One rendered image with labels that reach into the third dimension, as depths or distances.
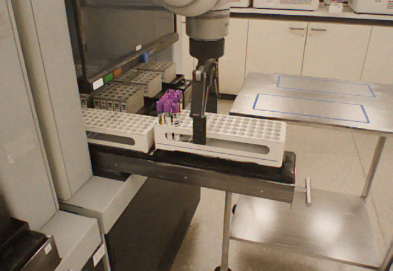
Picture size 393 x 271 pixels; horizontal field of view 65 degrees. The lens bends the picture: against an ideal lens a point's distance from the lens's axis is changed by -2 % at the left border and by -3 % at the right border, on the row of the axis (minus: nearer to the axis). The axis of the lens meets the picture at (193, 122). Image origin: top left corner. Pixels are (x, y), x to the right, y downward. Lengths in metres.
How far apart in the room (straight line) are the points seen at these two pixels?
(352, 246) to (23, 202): 1.15
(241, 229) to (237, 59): 2.02
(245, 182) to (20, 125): 0.47
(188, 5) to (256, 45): 2.59
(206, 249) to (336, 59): 2.06
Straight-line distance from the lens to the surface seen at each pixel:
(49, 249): 0.63
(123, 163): 0.81
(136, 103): 0.98
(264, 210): 1.44
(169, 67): 1.22
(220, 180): 0.73
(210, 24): 0.63
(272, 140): 0.68
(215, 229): 1.73
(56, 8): 0.69
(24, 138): 0.65
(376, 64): 3.11
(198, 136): 0.70
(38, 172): 0.69
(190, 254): 1.62
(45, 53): 0.67
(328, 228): 1.44
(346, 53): 3.04
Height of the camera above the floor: 1.22
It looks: 26 degrees down
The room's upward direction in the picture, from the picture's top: straight up
